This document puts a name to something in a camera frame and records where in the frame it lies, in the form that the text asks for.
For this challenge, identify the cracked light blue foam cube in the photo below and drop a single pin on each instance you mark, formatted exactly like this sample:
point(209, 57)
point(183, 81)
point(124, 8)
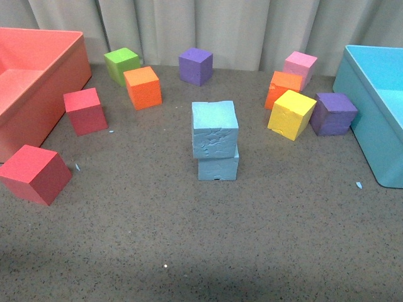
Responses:
point(214, 129)

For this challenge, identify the smooth light blue foam cube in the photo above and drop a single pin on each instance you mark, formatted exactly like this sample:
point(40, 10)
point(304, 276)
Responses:
point(221, 169)

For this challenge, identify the purple foam cube rear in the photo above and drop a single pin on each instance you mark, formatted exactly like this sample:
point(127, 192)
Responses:
point(195, 66)

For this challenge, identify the purple foam cube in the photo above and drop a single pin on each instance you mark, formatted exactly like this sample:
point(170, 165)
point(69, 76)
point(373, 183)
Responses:
point(195, 66)
point(333, 114)

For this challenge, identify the orange foam cube left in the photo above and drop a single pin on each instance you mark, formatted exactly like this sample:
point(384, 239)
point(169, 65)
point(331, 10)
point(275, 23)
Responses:
point(143, 86)

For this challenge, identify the orange foam cube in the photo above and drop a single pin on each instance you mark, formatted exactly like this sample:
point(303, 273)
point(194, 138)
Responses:
point(280, 83)
point(143, 86)

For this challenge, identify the yellow foam cube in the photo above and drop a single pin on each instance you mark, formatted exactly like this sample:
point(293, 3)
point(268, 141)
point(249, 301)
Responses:
point(290, 114)

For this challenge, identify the orange foam cube right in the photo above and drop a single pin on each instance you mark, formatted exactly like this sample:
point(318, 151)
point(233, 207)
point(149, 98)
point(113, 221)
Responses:
point(280, 83)

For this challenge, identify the green foam cube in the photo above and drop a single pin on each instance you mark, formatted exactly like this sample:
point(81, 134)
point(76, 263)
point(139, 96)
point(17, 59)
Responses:
point(119, 61)

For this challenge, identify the dark red foam cube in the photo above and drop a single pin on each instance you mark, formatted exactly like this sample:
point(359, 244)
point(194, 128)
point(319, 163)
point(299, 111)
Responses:
point(85, 111)

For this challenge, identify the grey curtain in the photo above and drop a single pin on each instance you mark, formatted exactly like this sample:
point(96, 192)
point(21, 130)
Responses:
point(242, 35)

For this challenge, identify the pink foam cube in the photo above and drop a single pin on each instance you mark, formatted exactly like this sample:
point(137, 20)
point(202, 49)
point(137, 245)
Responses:
point(300, 64)

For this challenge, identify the purple foam cube right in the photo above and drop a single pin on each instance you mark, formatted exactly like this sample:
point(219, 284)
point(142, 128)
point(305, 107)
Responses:
point(333, 114)

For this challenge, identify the red foam cube front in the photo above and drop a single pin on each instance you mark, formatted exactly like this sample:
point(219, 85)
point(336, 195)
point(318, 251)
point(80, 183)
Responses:
point(35, 174)

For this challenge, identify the pink plastic bin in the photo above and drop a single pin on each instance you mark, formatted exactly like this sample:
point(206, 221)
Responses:
point(37, 68)

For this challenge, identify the light blue plastic bin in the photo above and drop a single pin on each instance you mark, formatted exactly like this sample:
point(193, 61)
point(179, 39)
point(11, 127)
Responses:
point(371, 77)

